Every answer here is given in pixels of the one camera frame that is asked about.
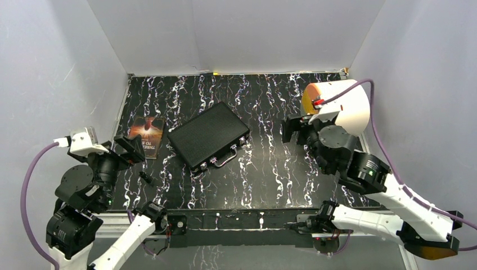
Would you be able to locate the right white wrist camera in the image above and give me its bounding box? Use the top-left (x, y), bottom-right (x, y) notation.
top-left (308, 99), bottom-right (342, 125)

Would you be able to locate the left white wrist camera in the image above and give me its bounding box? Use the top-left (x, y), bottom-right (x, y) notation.
top-left (53, 127), bottom-right (109, 157)

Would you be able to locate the black poker chip case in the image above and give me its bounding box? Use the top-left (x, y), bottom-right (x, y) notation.
top-left (167, 102), bottom-right (250, 172)

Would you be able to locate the white orange cylindrical drum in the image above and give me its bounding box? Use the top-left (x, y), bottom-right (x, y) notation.
top-left (300, 79), bottom-right (370, 136)

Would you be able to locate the dark book with orange cover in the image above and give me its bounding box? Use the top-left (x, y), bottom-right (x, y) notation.
top-left (128, 116), bottom-right (165, 159)

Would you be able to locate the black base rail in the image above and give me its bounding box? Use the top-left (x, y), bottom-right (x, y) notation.
top-left (167, 208), bottom-right (318, 248)

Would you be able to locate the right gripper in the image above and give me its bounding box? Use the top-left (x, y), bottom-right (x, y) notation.
top-left (281, 113), bottom-right (336, 176)

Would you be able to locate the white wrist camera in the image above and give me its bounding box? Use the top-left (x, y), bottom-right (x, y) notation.
top-left (53, 127), bottom-right (109, 157)
top-left (308, 99), bottom-right (342, 125)

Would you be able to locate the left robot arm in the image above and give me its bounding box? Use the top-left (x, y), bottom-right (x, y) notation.
top-left (46, 129), bottom-right (168, 269)

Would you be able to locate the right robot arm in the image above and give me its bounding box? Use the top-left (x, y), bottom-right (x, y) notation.
top-left (281, 115), bottom-right (462, 260)

